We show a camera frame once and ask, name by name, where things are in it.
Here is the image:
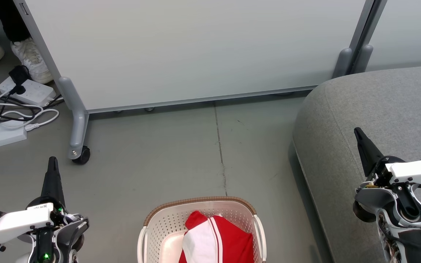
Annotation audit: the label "narrow white partition panel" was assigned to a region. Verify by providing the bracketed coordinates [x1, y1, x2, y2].
[353, 0, 421, 73]

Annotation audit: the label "white cable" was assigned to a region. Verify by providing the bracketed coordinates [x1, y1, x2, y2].
[0, 89, 60, 132]

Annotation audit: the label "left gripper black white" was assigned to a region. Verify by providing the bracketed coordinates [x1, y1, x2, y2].
[0, 156, 68, 251]

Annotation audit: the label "red and white garment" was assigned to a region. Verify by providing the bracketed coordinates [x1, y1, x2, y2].
[178, 211, 254, 263]

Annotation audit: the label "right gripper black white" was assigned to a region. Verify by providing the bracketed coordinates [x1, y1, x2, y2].
[354, 127, 421, 190]

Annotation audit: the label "black plug adapter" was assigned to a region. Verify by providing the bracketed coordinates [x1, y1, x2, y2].
[9, 66, 32, 95]

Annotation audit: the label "black caster wheel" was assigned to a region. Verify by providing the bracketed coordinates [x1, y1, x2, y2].
[72, 146, 90, 165]

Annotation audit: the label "person leg black trousers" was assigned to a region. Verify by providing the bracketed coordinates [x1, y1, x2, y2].
[0, 0, 31, 42]

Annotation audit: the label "large white partition panel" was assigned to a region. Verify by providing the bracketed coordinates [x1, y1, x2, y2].
[13, 0, 377, 165]

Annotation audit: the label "white power strip with plugs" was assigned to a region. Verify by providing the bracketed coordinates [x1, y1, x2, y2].
[0, 78, 57, 107]

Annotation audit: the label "white perforated laundry basket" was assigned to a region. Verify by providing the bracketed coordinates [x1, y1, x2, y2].
[137, 197, 267, 263]

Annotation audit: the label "grey fabric sofa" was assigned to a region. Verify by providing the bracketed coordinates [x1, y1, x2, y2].
[293, 64, 421, 263]

